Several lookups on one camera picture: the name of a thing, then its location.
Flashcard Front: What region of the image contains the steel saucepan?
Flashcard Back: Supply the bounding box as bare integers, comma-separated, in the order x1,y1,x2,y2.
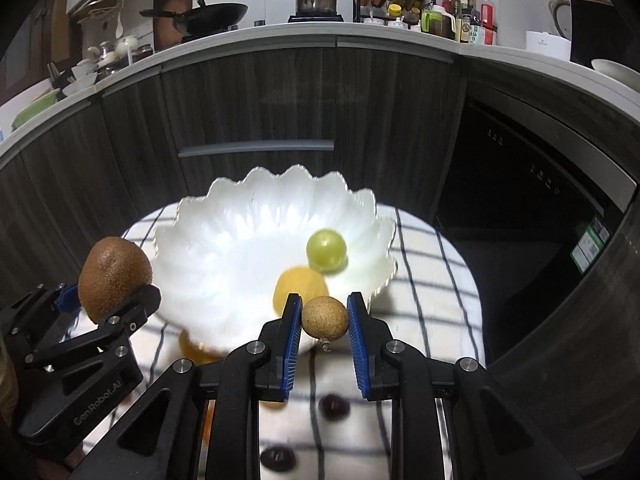
294,0,337,18

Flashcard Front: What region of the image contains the red label bottle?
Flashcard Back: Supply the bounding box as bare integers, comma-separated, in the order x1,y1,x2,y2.
477,0,497,46

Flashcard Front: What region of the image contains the white teapot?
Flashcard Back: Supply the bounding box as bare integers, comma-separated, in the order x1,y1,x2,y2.
114,36,139,58

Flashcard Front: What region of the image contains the dark cherry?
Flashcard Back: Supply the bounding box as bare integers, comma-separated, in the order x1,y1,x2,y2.
259,445,297,472
318,393,350,422

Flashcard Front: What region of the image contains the orange mandarin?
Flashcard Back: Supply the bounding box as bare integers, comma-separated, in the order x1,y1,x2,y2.
201,400,216,448

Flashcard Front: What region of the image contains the yellow mango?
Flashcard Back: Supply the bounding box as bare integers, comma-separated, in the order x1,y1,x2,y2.
178,332,224,365

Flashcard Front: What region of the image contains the brown longan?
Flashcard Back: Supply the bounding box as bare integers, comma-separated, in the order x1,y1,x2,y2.
302,296,348,341

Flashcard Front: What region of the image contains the dark soy sauce bottle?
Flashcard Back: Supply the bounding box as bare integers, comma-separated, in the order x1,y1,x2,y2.
459,0,474,44

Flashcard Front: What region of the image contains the green basin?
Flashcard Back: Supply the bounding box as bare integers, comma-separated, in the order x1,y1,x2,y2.
12,89,58,130

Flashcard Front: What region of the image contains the grey drawer handle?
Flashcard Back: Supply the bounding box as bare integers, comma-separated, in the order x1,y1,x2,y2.
178,139,334,158

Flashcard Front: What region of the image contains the white scalloped bowl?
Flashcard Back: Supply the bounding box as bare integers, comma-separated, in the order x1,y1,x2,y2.
152,165,398,354

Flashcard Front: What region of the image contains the brown kiwi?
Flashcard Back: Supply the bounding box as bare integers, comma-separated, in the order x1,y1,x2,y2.
77,236,153,324

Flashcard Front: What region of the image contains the black microwave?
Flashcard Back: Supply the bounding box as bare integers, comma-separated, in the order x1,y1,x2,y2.
570,0,632,67

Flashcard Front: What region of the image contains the white box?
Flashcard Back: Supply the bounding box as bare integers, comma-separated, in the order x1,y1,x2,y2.
525,30,572,61

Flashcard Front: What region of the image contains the gas stove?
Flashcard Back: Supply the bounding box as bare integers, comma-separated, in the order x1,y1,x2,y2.
288,14,344,23

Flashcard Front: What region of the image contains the checkered table cloth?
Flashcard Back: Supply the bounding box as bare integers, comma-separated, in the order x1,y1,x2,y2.
69,202,487,480

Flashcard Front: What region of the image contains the black dishwasher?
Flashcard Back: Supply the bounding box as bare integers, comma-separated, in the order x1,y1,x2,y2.
436,98,623,362

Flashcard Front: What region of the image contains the yellow lemon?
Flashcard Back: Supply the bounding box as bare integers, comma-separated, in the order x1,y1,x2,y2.
272,266,329,316

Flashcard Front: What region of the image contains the green lid jug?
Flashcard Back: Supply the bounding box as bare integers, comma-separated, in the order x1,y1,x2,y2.
420,4,456,40

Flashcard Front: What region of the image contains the black wok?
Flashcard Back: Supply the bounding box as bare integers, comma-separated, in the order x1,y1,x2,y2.
140,0,248,37

